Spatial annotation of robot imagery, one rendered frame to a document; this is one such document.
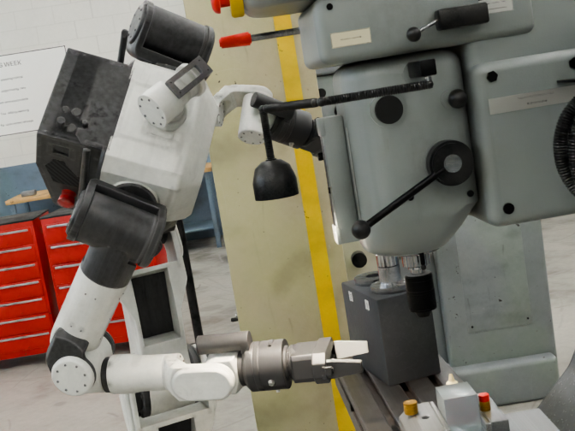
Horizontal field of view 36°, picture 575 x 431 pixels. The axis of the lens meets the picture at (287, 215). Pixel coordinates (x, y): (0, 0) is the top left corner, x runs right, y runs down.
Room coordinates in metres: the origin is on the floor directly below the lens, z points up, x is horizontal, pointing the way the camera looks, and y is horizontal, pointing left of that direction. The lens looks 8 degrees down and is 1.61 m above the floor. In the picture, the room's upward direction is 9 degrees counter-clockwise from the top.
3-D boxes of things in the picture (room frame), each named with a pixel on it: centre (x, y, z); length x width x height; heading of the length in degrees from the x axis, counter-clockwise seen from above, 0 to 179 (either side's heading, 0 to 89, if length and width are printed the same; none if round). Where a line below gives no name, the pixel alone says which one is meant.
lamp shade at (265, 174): (1.44, 0.01, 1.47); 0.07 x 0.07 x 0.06
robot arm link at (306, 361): (1.52, 0.02, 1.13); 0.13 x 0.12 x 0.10; 169
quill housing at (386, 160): (1.48, -0.21, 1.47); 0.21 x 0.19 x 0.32; 4
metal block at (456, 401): (1.32, -0.21, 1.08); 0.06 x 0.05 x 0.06; 2
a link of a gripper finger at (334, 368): (1.45, -0.05, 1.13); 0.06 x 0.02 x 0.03; 79
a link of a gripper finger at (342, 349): (1.56, -0.08, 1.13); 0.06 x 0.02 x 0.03; 79
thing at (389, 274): (1.85, -0.19, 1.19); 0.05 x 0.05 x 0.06
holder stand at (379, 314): (1.90, -0.18, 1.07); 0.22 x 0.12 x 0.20; 15
